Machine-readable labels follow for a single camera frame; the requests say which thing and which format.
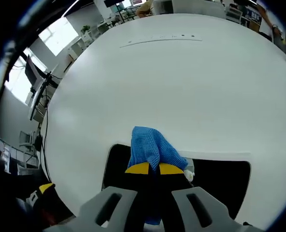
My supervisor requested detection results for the white table power strip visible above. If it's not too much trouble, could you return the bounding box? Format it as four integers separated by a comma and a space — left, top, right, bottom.
119, 33, 203, 48

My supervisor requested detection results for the computer monitor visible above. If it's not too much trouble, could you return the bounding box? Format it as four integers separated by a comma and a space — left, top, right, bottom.
24, 55, 52, 88

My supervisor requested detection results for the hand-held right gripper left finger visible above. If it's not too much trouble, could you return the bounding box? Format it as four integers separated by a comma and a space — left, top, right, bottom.
78, 162, 158, 232

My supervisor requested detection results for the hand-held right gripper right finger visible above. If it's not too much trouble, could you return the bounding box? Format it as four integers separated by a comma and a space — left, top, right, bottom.
158, 163, 231, 232

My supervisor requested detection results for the blue cleaning cloth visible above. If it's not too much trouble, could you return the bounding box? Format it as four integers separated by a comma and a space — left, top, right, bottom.
127, 126, 189, 226

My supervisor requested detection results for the black cable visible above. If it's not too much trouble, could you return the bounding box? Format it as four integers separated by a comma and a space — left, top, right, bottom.
39, 106, 53, 183

